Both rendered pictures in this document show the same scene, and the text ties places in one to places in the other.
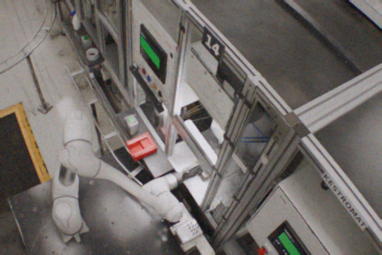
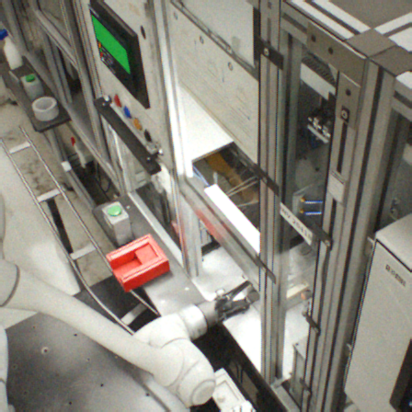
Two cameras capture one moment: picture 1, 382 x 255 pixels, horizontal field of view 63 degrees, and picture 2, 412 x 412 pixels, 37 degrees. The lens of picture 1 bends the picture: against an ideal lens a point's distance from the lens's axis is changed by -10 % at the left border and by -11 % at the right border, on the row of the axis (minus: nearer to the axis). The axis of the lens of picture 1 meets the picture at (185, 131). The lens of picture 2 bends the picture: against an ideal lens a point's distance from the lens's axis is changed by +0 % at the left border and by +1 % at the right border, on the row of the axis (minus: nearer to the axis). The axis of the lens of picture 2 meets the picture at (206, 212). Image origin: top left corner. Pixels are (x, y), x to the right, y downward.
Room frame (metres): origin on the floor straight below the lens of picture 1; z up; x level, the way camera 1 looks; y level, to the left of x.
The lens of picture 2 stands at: (-0.03, -0.24, 2.45)
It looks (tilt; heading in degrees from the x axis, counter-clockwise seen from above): 48 degrees down; 13
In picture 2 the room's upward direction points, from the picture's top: 6 degrees counter-clockwise
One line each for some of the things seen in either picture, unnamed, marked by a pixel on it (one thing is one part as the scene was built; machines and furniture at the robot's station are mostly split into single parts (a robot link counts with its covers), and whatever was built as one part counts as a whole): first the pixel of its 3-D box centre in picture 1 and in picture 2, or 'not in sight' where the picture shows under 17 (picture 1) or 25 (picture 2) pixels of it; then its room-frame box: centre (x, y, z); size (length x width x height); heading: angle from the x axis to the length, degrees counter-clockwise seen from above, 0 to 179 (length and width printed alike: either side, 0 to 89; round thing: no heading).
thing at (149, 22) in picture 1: (171, 47); (159, 39); (1.29, 0.15, 1.60); 0.42 x 0.29 x 0.46; 40
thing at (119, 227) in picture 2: (133, 124); (120, 223); (1.20, 0.34, 0.97); 0.08 x 0.08 x 0.12; 40
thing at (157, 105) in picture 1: (146, 86); (126, 131); (1.20, 0.25, 1.37); 0.36 x 0.04 x 0.04; 40
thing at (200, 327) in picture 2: (170, 181); (191, 322); (0.84, 0.03, 1.01); 0.09 x 0.06 x 0.09; 40
